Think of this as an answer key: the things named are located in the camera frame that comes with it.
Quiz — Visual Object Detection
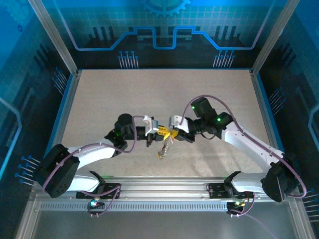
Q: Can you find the aluminium side rail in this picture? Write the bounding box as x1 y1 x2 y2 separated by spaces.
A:
249 69 290 181
37 69 82 181

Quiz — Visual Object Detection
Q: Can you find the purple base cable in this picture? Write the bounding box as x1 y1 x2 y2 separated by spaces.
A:
228 188 279 239
86 185 122 218

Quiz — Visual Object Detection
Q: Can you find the slotted grey cable duct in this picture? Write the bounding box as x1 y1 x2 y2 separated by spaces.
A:
39 201 230 212

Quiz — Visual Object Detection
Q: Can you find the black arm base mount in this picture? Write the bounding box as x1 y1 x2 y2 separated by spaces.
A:
101 183 122 200
208 183 252 200

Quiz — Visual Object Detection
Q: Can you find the black connector box with LEDs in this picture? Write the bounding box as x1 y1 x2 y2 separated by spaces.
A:
86 199 105 210
226 200 246 212

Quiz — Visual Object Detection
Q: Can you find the bunch of small silver rings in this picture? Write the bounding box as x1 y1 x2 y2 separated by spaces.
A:
156 138 174 160

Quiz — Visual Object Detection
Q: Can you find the aluminium frame post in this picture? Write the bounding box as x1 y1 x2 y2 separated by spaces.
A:
27 0 80 77
250 0 301 77

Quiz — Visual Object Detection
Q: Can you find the grey metal panel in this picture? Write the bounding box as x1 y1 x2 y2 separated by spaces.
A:
32 211 300 239

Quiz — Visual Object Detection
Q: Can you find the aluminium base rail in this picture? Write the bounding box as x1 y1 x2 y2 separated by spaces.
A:
29 175 300 204

